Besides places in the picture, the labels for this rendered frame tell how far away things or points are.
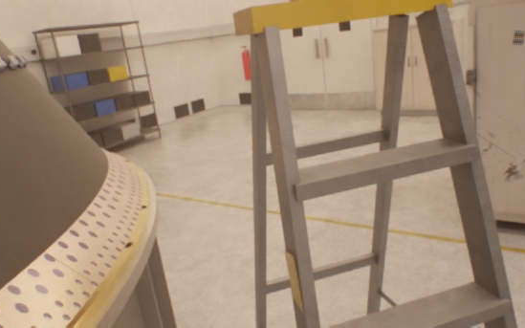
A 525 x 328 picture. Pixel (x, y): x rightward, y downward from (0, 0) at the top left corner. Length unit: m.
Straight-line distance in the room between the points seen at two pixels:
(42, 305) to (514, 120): 2.78
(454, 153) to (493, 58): 2.11
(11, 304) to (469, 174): 0.79
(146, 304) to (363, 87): 6.89
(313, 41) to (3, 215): 7.39
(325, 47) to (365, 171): 6.94
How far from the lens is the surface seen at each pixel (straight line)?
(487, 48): 2.97
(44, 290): 0.61
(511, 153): 3.08
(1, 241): 0.63
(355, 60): 7.54
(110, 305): 0.63
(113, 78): 6.96
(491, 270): 0.99
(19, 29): 6.91
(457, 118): 0.92
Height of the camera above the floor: 1.48
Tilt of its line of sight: 17 degrees down
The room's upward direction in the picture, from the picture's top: 8 degrees counter-clockwise
